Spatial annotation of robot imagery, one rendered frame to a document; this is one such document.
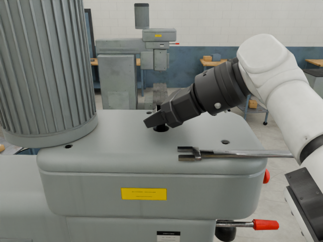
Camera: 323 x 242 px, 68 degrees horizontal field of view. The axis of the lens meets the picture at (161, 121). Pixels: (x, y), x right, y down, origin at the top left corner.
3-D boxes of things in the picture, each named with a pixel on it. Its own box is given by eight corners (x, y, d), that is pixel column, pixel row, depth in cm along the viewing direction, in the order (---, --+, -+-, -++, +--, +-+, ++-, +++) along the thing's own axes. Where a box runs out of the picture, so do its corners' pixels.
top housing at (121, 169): (233, 156, 74) (241, 108, 67) (265, 226, 50) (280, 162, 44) (81, 154, 75) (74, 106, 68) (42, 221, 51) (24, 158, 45)
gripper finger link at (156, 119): (142, 116, 53) (166, 106, 51) (149, 129, 54) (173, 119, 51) (140, 119, 52) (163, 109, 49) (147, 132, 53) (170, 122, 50)
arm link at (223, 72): (238, 123, 48) (300, 101, 43) (214, 84, 42) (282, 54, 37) (232, 88, 56) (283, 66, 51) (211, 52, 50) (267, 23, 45)
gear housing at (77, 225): (201, 183, 78) (203, 157, 74) (213, 253, 56) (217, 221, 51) (97, 181, 79) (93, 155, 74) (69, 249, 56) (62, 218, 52)
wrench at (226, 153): (301, 150, 47) (303, 146, 47) (313, 161, 44) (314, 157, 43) (177, 149, 47) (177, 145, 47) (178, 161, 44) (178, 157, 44)
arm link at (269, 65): (248, 82, 49) (275, 124, 39) (230, 47, 45) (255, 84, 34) (280, 65, 47) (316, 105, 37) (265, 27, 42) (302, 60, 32)
